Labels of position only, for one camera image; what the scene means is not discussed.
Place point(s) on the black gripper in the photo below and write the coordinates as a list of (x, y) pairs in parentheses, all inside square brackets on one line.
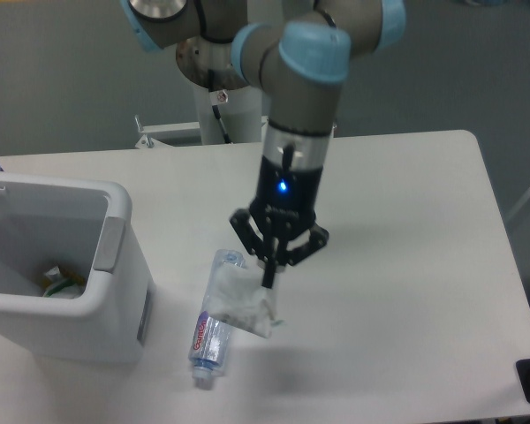
[(287, 198)]

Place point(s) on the white paper wrapper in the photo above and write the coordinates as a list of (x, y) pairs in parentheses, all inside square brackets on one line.
[(237, 298)]

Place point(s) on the clear crushed plastic bottle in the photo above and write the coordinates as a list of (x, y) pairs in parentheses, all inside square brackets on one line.
[(209, 347)]

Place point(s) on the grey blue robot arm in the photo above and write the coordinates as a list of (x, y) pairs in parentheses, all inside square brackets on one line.
[(356, 28)]

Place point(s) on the white plastic trash can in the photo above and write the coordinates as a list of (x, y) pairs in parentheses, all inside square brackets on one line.
[(84, 226)]

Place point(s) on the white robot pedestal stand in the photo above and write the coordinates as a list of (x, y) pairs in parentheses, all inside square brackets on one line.
[(216, 115)]

